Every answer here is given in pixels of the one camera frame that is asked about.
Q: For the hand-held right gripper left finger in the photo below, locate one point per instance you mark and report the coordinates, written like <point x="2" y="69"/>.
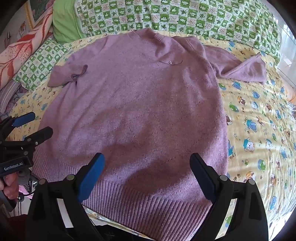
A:
<point x="91" y="178"/>

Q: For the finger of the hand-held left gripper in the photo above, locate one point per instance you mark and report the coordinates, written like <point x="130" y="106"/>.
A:
<point x="23" y="120"/>
<point x="40" y="135"/>

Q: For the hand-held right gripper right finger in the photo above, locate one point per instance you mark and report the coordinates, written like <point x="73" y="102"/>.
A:
<point x="203" y="179"/>

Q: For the purple knit sweater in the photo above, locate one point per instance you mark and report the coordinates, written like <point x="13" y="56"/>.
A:
<point x="134" y="111"/>

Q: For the person's left hand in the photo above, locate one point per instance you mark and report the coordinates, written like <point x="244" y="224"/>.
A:
<point x="9" y="185"/>

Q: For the striped grey cloth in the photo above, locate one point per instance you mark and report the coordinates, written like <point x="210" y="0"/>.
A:
<point x="9" y="95"/>

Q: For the green checkered pillow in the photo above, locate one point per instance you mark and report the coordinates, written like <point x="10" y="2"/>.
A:
<point x="39" y="64"/>

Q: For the red floral white pillow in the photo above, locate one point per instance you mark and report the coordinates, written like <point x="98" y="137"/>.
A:
<point x="20" y="48"/>

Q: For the yellow bear print bedsheet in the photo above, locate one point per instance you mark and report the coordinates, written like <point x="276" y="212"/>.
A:
<point x="254" y="115"/>

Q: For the plain green pillow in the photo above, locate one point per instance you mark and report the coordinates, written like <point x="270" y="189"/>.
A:
<point x="66" y="20"/>

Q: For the green checkered quilt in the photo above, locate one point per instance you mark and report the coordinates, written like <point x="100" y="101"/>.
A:
<point x="185" y="18"/>

